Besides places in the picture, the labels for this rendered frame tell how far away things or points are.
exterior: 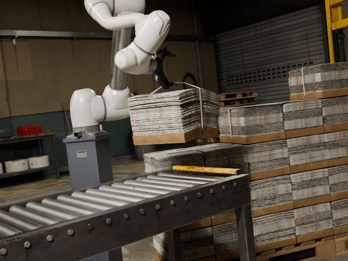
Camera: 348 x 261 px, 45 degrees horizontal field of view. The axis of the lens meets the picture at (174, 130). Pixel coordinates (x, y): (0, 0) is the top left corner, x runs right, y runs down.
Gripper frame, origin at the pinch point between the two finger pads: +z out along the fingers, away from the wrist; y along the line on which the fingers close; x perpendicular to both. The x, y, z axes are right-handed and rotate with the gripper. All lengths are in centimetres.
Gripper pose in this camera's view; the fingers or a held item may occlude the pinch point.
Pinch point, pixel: (173, 69)
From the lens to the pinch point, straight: 211.2
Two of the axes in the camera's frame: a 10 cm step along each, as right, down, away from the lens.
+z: 5.2, -0.2, 8.5
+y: 0.5, 10.0, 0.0
